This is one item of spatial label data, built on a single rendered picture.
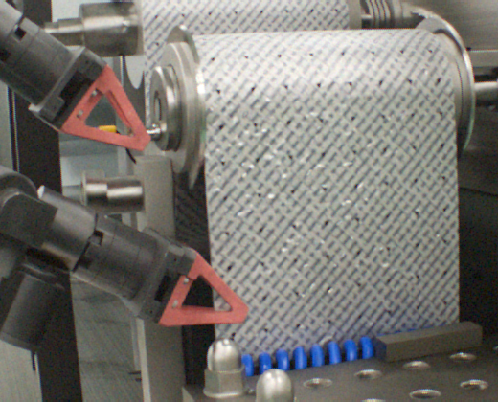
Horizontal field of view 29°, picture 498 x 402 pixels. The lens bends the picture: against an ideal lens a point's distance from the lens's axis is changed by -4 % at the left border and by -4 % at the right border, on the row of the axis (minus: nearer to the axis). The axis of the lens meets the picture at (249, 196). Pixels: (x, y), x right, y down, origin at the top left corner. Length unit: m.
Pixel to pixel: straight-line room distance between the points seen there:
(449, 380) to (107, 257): 0.29
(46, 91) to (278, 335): 0.29
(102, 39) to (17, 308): 0.40
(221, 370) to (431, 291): 0.24
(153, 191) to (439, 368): 0.30
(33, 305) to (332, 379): 0.25
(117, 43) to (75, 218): 0.35
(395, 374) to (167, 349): 0.23
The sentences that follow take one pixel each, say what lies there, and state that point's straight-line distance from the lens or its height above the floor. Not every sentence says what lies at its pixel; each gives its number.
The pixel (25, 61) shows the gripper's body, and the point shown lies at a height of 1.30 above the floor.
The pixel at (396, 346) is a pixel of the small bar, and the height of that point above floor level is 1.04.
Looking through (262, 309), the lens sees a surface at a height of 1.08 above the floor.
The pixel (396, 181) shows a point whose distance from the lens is 0.87.
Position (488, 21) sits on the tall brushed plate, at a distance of 1.01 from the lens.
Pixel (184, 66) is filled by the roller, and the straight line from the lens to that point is 0.82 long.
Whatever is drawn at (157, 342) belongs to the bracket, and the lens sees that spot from 0.91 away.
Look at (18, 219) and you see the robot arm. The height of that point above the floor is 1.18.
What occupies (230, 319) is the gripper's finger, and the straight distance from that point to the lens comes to 0.83.
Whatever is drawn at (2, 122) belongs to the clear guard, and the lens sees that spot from 1.82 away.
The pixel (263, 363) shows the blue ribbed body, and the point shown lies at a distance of 0.83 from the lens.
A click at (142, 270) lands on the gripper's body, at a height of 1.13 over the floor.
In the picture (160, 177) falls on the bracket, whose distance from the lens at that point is 0.88.
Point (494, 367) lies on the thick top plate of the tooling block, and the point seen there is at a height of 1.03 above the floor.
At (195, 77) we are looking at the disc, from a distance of 0.81.
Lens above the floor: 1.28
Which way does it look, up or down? 8 degrees down
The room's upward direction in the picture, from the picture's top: 3 degrees counter-clockwise
